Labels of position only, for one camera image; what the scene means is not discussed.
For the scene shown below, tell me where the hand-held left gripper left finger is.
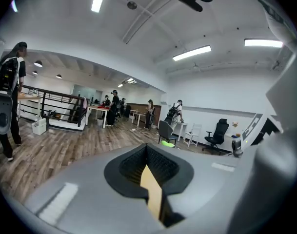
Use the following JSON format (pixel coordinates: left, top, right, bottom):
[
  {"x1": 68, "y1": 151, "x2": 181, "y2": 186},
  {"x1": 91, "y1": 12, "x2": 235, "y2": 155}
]
[{"x1": 23, "y1": 142, "x2": 166, "y2": 234}]

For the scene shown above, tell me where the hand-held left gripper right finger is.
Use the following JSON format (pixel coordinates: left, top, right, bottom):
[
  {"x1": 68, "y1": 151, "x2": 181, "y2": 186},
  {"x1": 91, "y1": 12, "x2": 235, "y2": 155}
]
[{"x1": 146, "y1": 142, "x2": 239, "y2": 234}]

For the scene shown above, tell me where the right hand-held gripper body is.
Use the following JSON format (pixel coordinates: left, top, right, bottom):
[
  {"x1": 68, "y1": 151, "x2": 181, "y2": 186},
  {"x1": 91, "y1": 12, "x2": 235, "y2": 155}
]
[{"x1": 226, "y1": 46, "x2": 297, "y2": 234}]

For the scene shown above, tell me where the black office chair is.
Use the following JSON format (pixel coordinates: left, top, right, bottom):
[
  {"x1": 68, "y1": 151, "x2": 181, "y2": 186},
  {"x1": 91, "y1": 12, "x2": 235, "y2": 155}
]
[{"x1": 201, "y1": 118, "x2": 230, "y2": 156}]

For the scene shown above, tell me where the white folding chair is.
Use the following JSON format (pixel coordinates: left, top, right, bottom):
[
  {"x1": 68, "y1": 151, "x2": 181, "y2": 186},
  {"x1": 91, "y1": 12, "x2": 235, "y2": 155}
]
[{"x1": 184, "y1": 123, "x2": 203, "y2": 148}]

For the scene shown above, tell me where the green bag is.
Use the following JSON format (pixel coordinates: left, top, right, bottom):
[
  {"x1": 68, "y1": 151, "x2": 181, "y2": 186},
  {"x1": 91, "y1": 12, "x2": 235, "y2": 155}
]
[{"x1": 160, "y1": 140, "x2": 176, "y2": 149}]

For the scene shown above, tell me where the small white desk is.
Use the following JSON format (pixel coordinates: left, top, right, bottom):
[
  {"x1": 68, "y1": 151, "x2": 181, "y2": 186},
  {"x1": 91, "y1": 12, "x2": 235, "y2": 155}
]
[{"x1": 173, "y1": 121, "x2": 188, "y2": 142}]

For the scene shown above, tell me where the grey padded chair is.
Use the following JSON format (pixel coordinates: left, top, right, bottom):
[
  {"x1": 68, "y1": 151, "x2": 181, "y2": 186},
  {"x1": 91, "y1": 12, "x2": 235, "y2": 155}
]
[{"x1": 158, "y1": 120, "x2": 179, "y2": 146}]

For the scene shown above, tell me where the white plastic box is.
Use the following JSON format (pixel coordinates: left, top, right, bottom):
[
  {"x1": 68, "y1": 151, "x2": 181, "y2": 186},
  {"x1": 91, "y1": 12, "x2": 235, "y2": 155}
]
[{"x1": 31, "y1": 117, "x2": 47, "y2": 136}]

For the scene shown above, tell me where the white narrow table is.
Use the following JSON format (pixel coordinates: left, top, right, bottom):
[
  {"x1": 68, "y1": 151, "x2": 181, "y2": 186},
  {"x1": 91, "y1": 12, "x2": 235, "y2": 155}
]
[{"x1": 128, "y1": 109, "x2": 147, "y2": 128}]

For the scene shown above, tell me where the white long work table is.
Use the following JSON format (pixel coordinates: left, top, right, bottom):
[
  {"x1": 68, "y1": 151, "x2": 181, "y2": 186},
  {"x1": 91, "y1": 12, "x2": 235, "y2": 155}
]
[{"x1": 86, "y1": 104, "x2": 111, "y2": 129}]

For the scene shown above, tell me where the black metal railing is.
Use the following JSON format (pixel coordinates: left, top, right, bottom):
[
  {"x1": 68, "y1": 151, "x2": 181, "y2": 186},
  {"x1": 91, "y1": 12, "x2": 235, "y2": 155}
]
[{"x1": 18, "y1": 85, "x2": 88, "y2": 128}]

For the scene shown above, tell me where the light wooden side table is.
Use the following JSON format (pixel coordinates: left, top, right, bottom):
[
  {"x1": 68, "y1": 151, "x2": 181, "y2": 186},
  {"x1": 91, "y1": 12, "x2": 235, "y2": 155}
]
[{"x1": 17, "y1": 92, "x2": 42, "y2": 119}]

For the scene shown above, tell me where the grey hand-held device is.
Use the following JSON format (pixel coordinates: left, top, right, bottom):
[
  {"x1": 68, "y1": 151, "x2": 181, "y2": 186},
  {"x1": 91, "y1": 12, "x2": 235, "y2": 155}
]
[{"x1": 0, "y1": 93, "x2": 14, "y2": 135}]

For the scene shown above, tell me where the person's white printed shirt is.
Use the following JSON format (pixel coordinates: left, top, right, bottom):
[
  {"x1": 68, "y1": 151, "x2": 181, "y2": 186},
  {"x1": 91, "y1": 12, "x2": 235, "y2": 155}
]
[{"x1": 248, "y1": 0, "x2": 297, "y2": 52}]

